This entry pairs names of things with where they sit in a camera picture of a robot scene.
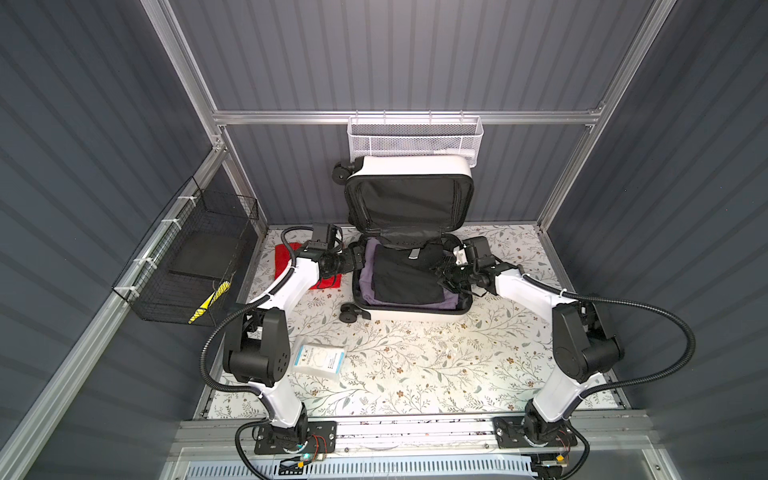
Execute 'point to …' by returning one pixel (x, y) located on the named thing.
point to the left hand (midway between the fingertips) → (352, 261)
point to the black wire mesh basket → (203, 242)
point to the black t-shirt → (403, 276)
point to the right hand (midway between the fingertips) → (434, 274)
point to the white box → (319, 361)
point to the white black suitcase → (408, 212)
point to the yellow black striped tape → (210, 301)
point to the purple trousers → (367, 292)
